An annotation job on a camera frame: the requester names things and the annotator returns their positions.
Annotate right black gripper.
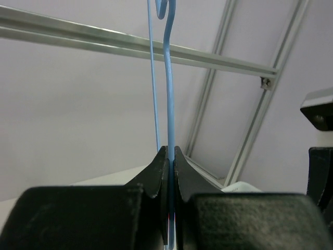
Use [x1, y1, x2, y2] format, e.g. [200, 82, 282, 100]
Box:
[306, 147, 332, 224]

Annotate aluminium hanging rail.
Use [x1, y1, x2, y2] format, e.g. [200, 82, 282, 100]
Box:
[1, 6, 277, 78]

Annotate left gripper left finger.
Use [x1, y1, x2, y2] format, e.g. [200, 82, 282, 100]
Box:
[1, 146, 169, 249]

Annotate aluminium frame right posts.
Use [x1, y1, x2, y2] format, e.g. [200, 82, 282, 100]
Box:
[185, 1, 309, 187]

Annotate blue wire hanger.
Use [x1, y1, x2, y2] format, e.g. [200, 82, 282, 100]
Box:
[147, 1, 176, 249]

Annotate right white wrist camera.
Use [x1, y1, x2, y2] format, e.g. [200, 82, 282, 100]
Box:
[300, 87, 332, 131]

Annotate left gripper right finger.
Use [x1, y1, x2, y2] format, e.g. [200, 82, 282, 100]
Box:
[174, 147, 332, 249]

